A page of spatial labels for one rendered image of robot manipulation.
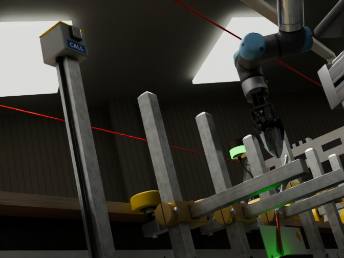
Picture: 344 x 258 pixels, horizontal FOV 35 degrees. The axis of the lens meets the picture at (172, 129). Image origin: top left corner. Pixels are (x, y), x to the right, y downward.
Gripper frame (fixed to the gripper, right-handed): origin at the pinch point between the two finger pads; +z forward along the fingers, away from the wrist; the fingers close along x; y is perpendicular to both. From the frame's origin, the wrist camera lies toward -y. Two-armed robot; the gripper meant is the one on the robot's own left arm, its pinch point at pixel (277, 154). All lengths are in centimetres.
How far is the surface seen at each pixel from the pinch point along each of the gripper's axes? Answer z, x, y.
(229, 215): 18.4, -15.1, 23.9
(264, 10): -141, 14, -156
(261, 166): 1.4, -5.8, -2.3
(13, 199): 12, -49, 69
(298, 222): 12, -3, -56
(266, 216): 16.8, -8.6, -0.3
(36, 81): -226, -212, -271
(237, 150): -6.1, -11.4, -3.1
